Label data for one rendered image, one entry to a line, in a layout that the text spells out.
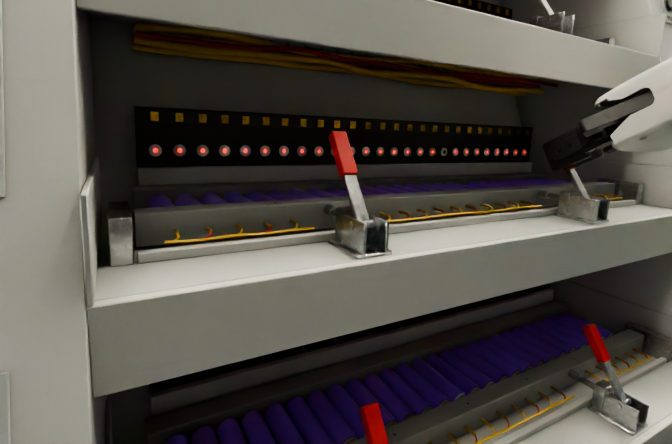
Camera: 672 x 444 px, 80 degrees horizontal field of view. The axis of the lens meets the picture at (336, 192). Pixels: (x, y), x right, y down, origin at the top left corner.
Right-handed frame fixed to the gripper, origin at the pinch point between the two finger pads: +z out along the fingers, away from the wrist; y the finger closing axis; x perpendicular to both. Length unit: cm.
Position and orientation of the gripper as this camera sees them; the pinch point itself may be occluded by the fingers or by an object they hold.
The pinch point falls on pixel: (572, 150)
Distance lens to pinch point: 47.9
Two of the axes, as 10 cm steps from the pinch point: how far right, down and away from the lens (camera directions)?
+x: -2.1, -9.3, 2.9
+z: -4.4, 3.5, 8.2
